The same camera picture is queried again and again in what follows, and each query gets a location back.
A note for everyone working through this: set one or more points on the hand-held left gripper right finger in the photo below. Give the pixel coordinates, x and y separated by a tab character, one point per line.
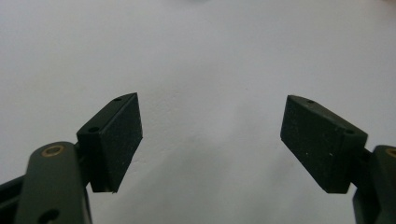
320	143

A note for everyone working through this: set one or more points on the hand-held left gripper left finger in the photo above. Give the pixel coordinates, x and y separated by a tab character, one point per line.
112	143

